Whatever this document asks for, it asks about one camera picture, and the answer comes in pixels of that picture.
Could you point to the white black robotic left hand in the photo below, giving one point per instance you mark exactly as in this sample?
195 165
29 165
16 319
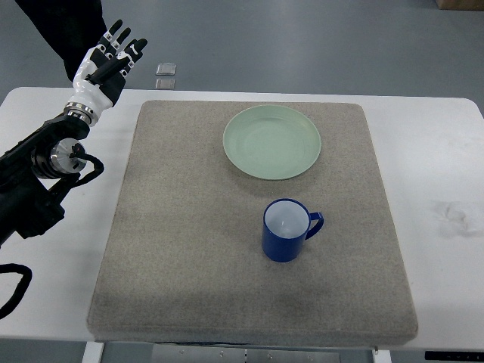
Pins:
101 76

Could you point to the blue mug white inside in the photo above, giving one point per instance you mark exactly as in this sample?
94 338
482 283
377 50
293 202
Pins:
287 224

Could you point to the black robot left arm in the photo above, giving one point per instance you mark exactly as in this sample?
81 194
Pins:
39 172

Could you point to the lower floor socket plate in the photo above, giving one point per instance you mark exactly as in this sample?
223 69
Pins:
165 84

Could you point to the floor socket plate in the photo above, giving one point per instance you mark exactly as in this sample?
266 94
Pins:
165 69
165 84

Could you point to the upper floor socket plate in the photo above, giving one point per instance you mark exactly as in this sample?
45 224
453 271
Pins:
165 69

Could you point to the light green plate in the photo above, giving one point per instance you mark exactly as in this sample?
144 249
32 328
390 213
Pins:
271 142

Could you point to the person in black clothing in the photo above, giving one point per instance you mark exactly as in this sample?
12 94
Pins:
71 28

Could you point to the grey felt mat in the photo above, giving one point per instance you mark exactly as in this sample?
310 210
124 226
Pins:
184 260

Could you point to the black table control panel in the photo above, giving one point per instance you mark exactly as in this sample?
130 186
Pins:
454 356

